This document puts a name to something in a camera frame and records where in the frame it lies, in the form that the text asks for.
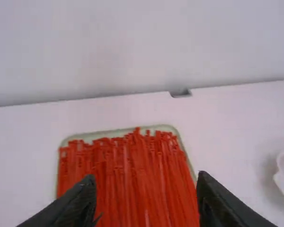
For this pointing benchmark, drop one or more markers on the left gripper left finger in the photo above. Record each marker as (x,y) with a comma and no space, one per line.
(73,205)

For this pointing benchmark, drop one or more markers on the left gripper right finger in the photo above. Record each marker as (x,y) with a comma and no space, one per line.
(222,208)

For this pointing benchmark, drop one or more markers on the pale tray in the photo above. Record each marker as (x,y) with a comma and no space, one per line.
(177,132)

